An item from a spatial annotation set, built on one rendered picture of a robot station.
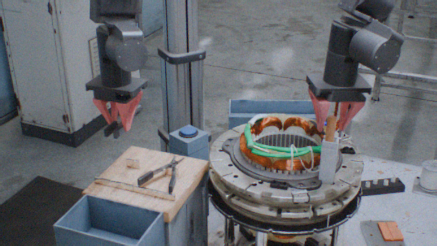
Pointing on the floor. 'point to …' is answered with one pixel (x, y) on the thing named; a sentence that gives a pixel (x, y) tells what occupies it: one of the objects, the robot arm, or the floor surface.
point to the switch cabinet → (53, 68)
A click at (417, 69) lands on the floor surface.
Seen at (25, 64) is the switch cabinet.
